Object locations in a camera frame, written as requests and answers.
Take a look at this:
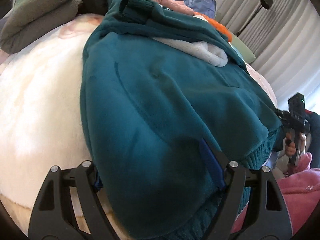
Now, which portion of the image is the grey curtain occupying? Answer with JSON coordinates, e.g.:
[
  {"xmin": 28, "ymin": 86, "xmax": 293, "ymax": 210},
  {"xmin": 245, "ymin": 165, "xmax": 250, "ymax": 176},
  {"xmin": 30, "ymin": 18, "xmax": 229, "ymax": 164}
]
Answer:
[{"xmin": 216, "ymin": 0, "xmax": 320, "ymax": 120}]

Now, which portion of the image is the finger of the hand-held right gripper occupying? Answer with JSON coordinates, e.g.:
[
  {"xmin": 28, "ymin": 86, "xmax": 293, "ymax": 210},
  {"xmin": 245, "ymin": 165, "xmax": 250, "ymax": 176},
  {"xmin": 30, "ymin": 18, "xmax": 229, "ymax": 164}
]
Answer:
[{"xmin": 275, "ymin": 108, "xmax": 290, "ymax": 130}]

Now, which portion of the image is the teal fleece hoodie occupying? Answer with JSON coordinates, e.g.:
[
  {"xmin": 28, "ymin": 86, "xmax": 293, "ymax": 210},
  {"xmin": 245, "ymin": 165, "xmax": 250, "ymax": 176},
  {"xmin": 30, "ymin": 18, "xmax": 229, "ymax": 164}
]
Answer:
[{"xmin": 79, "ymin": 0, "xmax": 284, "ymax": 240}]

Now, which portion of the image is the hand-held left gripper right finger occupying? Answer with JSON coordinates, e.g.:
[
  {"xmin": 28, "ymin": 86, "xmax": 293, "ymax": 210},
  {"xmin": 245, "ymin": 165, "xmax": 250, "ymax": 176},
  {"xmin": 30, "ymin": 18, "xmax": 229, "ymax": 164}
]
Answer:
[{"xmin": 199, "ymin": 138, "xmax": 293, "ymax": 240}]

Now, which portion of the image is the person's right hand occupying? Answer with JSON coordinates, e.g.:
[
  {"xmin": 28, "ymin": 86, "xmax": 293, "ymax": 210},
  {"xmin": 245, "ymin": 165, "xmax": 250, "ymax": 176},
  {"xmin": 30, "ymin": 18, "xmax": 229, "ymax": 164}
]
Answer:
[{"xmin": 285, "ymin": 132, "xmax": 307, "ymax": 159}]

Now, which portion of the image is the brown fleece garment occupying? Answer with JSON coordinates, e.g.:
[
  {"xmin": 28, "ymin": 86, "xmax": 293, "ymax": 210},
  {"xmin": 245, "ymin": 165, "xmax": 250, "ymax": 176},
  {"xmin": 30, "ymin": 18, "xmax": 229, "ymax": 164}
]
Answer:
[{"xmin": 0, "ymin": 0, "xmax": 83, "ymax": 54}]

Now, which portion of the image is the black floor lamp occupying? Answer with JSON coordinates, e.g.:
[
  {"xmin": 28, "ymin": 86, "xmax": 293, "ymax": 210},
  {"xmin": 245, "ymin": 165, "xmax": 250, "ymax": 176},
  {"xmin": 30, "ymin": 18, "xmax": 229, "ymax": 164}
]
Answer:
[{"xmin": 236, "ymin": 0, "xmax": 273, "ymax": 37}]

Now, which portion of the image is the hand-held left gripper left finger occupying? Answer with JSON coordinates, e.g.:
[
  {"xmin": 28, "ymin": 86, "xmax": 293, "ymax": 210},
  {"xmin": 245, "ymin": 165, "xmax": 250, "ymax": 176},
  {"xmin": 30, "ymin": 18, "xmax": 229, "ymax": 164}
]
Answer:
[{"xmin": 27, "ymin": 160, "xmax": 120, "ymax": 240}]

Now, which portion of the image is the orange puffer jacket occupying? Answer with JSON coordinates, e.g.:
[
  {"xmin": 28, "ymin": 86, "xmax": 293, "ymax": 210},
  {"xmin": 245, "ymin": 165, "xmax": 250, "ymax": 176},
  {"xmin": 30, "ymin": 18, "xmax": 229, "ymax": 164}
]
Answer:
[{"xmin": 194, "ymin": 12, "xmax": 233, "ymax": 42}]

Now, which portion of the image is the green pillow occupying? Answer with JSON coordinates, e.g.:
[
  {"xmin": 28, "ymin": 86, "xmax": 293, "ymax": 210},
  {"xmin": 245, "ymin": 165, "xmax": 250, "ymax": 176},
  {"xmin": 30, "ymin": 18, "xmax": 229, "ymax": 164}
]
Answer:
[{"xmin": 231, "ymin": 34, "xmax": 257, "ymax": 64}]

